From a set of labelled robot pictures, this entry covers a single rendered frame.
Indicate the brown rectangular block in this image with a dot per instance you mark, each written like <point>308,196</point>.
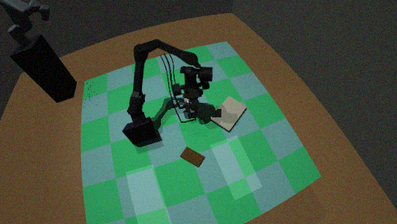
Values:
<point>192,157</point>

